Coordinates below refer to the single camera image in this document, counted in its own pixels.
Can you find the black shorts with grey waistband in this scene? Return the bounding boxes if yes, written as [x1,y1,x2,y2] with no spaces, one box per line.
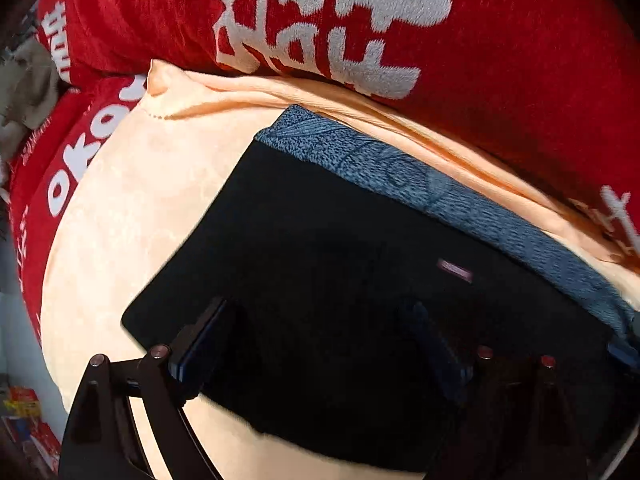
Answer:
[122,106,639,479]

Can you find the colourful boxes on floor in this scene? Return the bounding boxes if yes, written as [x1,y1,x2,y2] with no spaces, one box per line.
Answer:
[1,384,61,479]

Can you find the red blanket with white lettering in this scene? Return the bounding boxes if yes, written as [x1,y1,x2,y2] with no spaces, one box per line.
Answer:
[10,0,639,324]

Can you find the beige garment on shelf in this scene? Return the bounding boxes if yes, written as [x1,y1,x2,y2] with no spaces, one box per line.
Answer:
[1,37,60,162]

